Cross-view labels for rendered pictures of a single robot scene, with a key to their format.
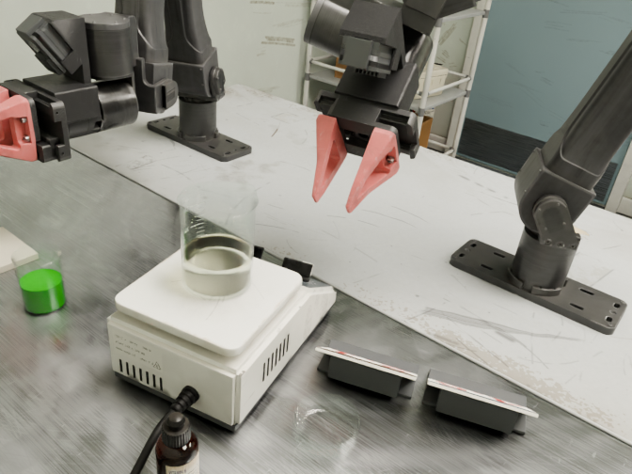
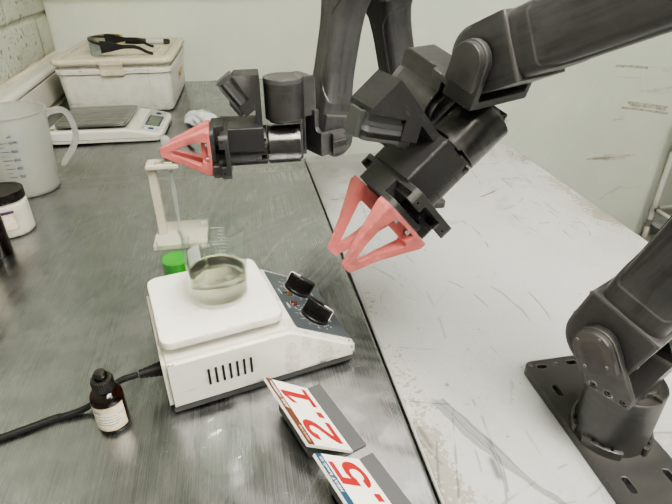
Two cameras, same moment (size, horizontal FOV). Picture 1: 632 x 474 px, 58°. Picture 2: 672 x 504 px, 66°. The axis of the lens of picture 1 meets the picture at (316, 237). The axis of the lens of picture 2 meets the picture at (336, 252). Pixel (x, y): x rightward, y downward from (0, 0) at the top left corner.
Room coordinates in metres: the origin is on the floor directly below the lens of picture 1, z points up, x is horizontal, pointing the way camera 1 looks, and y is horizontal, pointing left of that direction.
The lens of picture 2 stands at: (0.17, -0.32, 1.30)
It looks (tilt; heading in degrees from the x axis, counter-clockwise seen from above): 31 degrees down; 44
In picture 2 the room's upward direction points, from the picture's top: straight up
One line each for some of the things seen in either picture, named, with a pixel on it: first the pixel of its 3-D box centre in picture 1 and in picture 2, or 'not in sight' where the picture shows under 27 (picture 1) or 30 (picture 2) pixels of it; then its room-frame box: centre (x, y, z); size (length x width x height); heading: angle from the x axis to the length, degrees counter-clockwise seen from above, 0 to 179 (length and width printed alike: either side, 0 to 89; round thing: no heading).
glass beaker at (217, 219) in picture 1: (220, 242); (218, 261); (0.41, 0.08, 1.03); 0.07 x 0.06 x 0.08; 148
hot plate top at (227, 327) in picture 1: (213, 290); (212, 298); (0.39, 0.08, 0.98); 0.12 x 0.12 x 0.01; 68
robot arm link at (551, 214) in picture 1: (552, 210); (626, 349); (0.58, -0.26, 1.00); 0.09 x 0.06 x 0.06; 171
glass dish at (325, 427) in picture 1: (325, 426); (226, 444); (0.33, -0.03, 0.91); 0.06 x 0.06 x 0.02
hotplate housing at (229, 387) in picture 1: (229, 314); (240, 325); (0.42, 0.07, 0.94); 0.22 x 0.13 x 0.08; 158
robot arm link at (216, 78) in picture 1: (197, 81); not in sight; (0.92, 0.22, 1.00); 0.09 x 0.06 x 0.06; 81
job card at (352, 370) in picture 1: (370, 358); (313, 411); (0.40, -0.06, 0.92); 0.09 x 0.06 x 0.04; 74
